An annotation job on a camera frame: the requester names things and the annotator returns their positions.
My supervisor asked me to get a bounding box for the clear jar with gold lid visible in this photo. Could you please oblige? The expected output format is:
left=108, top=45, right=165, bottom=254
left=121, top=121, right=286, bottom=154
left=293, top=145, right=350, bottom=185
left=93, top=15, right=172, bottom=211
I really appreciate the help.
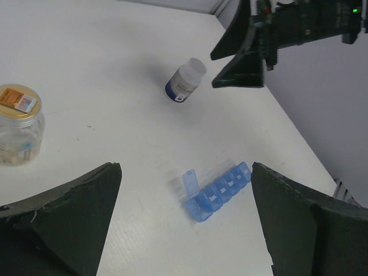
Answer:
left=1, top=84, right=45, bottom=166

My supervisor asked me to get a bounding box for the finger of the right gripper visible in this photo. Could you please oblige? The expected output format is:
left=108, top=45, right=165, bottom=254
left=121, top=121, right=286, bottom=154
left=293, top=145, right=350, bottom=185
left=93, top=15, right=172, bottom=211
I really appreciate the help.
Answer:
left=210, top=0, right=251, bottom=60
left=212, top=53, right=264, bottom=89

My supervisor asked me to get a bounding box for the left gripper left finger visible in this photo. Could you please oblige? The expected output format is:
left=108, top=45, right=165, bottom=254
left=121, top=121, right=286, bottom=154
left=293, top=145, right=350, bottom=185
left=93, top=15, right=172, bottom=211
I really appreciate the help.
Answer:
left=1, top=163, right=122, bottom=275

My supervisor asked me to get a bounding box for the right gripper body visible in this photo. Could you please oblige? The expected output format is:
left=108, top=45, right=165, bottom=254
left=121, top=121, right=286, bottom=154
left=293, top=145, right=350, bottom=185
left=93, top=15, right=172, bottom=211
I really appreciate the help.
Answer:
left=252, top=1, right=367, bottom=71

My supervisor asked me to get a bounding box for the blue weekly pill organizer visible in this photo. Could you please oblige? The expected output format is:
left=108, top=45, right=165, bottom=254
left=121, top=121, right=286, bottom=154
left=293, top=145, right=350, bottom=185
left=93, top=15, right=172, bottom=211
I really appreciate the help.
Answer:
left=182, top=162, right=251, bottom=223

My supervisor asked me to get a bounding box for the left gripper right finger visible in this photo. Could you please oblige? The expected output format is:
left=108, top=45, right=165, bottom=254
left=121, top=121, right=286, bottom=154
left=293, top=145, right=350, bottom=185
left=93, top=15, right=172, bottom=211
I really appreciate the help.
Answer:
left=251, top=162, right=367, bottom=275

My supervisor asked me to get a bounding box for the white vitamin B bottle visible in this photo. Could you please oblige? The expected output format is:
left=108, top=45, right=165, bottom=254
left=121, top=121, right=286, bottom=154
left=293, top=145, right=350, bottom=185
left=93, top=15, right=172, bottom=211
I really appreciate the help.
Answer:
left=165, top=57, right=207, bottom=103

